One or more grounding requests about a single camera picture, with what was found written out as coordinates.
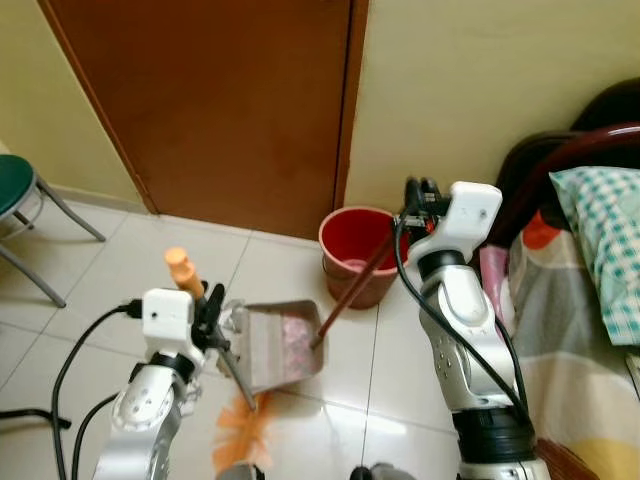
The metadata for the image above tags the orange bristle broom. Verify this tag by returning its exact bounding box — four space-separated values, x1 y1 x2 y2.
164 247 275 473

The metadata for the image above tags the grey dustpan with brown handle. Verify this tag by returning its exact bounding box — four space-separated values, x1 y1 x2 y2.
228 226 405 396

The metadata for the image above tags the crumpled white paper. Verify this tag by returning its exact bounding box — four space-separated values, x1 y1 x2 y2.
217 302 248 338

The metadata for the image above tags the red plastic bucket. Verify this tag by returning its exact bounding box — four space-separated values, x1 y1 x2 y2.
318 206 412 310

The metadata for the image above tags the pink litter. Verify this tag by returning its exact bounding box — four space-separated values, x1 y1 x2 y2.
281 314 318 353

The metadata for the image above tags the dark red bed headboard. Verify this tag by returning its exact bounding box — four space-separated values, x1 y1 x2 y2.
494 121 640 253

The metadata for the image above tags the grey robot left leg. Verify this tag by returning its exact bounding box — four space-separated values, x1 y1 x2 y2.
213 463 267 480

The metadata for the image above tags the green white checked pillow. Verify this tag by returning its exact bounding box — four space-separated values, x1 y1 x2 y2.
547 166 640 348

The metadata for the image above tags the brown wooden door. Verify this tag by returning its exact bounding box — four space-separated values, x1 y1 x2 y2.
38 0 371 242

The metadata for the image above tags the black rounded object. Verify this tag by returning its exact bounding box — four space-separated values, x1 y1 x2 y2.
570 78 640 133

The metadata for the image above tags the green seat metal stool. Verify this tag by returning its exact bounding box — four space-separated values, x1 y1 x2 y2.
0 154 107 309

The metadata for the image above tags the multicoloured patchwork quilt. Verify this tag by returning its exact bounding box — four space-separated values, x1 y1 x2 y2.
478 212 640 480

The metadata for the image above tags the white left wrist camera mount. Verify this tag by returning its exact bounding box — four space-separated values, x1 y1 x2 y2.
141 289 197 363

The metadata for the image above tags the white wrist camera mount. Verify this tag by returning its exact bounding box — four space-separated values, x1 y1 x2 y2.
141 289 197 363
408 181 504 267

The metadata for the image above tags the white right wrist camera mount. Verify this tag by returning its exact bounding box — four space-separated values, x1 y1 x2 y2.
408 181 504 267

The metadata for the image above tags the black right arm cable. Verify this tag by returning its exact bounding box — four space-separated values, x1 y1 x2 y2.
392 214 531 416

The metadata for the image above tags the short black left arm cable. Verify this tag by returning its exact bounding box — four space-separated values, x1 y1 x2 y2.
71 393 123 480

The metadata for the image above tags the thin black floor cable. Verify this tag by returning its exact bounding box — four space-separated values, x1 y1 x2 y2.
0 406 73 430

